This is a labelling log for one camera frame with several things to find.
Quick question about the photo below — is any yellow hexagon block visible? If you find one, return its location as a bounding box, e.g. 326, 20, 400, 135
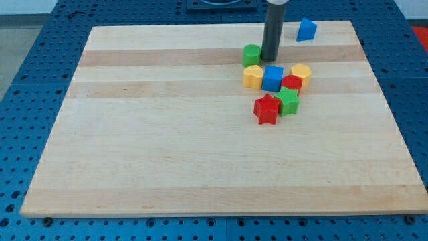
290, 63, 312, 90

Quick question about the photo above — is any green cylinder block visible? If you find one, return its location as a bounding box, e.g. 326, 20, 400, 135
242, 44, 261, 67

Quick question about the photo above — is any red star block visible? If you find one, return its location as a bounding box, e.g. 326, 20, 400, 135
253, 94, 280, 125

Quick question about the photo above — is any light wooden board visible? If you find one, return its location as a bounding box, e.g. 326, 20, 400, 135
21, 21, 427, 218

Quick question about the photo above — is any yellow heart block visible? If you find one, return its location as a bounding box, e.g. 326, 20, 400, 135
242, 65, 264, 90

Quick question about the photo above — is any blue triangular prism block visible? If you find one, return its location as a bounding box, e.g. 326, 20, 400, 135
296, 18, 318, 42

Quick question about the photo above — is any blue cube block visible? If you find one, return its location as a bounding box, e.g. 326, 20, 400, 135
261, 66, 284, 92

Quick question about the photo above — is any green star block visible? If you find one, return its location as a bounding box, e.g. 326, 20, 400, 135
274, 86, 300, 117

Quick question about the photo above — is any red cylinder block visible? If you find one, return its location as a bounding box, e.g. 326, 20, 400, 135
281, 74, 303, 94

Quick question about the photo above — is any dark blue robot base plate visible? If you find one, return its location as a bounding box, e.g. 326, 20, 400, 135
184, 0, 257, 11

